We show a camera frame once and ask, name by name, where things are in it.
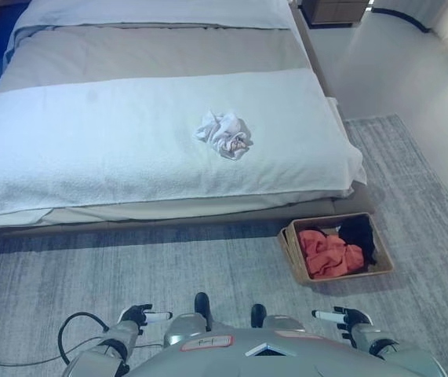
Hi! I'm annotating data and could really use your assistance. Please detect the black right robot foot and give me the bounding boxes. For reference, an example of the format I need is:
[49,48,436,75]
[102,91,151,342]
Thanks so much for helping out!
[250,303,267,328]

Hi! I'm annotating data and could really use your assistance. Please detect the black left robot foot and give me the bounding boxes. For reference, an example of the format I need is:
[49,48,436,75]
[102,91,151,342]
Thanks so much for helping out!
[194,291,212,320]

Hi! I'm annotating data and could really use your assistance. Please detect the orange cloth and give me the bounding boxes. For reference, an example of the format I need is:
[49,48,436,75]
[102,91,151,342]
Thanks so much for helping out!
[296,229,366,280]

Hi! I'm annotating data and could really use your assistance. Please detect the beige bed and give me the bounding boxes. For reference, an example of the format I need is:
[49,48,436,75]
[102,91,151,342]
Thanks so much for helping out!
[0,0,377,247]

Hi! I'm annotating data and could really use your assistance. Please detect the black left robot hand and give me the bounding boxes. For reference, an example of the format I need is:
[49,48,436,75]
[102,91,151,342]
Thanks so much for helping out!
[119,303,173,335]

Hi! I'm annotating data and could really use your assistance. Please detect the crumpled white garment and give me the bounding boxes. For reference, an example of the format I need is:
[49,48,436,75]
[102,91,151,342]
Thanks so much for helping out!
[193,110,255,161]

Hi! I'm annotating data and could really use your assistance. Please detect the white pillow cover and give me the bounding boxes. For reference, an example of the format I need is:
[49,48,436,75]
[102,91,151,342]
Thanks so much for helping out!
[10,0,296,40]

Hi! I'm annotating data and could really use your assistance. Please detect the silver robot torso and legs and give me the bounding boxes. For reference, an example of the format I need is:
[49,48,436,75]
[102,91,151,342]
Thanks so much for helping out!
[129,312,366,377]

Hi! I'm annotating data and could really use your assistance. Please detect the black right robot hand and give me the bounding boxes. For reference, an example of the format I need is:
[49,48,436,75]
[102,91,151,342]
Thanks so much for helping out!
[311,306,373,339]

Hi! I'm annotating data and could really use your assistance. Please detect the brown wooden nightstand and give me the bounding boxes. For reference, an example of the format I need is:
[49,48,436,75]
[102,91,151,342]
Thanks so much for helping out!
[300,0,368,27]

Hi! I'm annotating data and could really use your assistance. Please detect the black robot foot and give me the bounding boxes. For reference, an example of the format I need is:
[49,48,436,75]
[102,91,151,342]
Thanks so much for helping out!
[194,291,212,320]
[250,303,267,328]

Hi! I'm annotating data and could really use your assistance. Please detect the grey area rug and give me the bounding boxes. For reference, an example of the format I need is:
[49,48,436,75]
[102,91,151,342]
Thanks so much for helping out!
[0,113,448,377]

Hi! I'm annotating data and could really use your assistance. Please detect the woven rectangular basket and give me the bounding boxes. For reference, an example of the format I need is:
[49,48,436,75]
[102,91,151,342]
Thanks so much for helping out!
[277,212,395,284]

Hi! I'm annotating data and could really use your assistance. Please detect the white terry blanket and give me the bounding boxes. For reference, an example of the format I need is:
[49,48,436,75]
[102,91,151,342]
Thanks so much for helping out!
[0,67,368,232]

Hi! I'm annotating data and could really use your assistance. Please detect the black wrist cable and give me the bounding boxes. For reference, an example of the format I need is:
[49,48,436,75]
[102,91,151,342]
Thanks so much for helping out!
[0,311,166,367]

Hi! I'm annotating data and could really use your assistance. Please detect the black cloth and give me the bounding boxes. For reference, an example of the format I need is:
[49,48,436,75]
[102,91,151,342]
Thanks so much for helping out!
[337,217,378,266]

